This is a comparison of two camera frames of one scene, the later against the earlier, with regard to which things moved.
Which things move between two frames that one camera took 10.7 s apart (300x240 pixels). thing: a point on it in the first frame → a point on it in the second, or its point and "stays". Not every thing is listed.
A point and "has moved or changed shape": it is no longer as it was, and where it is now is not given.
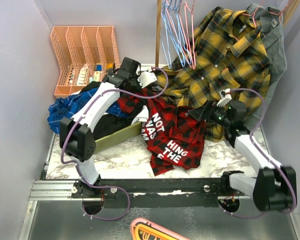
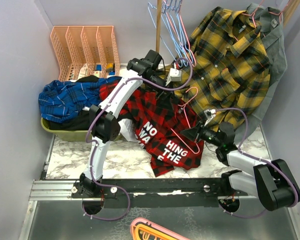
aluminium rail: [53, 190] stays
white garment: [142, 116] → [127, 130]
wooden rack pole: [158, 32] stays
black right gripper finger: [203, 113] → [192, 133]
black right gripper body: [220, 116] → [210, 135]
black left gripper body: [135, 86] → [158, 80]
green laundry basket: [125, 134] → [66, 135]
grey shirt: [271, 21] stays
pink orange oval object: [142, 228] stays
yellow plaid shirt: [227, 59] stays
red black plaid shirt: [174, 137] has moved or changed shape
